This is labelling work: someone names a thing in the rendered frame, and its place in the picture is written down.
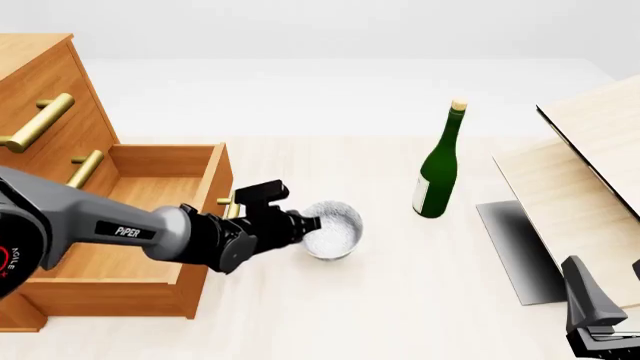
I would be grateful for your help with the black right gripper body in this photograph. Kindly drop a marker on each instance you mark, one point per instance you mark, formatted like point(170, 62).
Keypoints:
point(605, 345)

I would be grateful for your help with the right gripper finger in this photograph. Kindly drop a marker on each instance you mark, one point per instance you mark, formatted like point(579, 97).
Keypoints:
point(587, 296)
point(637, 270)

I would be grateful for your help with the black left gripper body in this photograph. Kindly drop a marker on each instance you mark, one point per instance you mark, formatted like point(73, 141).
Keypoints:
point(302, 227)

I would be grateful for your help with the patterned black and white bowl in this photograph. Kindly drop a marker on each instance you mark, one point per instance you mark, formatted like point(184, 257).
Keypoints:
point(337, 228)

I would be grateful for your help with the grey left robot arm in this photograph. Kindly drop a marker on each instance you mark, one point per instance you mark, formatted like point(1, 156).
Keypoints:
point(75, 217)

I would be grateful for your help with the open wooden drawer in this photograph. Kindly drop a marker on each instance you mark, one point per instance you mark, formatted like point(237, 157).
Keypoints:
point(150, 187)

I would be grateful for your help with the wooden cabinet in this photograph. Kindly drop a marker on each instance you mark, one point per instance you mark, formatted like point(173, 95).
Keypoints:
point(27, 48)

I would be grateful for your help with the pale wooden rack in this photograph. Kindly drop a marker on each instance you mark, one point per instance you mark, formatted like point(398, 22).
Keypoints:
point(570, 187)

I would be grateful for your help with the green wine bottle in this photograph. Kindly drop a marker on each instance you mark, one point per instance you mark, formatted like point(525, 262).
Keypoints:
point(439, 172)

